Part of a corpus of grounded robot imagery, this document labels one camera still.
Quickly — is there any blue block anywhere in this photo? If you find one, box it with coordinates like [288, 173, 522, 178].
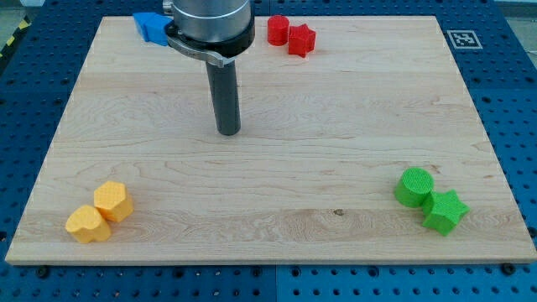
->
[133, 13, 173, 46]

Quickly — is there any green cylinder block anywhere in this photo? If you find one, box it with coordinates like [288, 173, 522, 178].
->
[394, 167, 434, 208]

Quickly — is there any white fiducial marker tag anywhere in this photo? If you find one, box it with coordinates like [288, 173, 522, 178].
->
[446, 29, 482, 49]

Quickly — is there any red star block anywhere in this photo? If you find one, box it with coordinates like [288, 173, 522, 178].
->
[288, 23, 316, 58]

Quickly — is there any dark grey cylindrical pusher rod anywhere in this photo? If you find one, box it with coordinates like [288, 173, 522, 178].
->
[206, 61, 241, 136]

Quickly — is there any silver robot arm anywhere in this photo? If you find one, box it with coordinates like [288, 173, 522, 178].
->
[163, 0, 255, 68]

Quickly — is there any black yellow hazard tape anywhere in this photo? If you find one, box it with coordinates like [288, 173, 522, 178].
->
[1, 15, 32, 61]

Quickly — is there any yellow hexagon block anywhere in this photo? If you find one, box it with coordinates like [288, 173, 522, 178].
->
[94, 181, 134, 222]

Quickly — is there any red cylinder block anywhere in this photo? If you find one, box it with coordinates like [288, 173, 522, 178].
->
[267, 15, 289, 46]

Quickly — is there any light wooden board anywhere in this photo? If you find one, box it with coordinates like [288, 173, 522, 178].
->
[6, 16, 536, 266]

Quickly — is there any green star block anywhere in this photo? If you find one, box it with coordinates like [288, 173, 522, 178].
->
[422, 190, 470, 236]

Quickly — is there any yellow heart block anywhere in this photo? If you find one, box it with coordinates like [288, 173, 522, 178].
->
[65, 205, 112, 243]

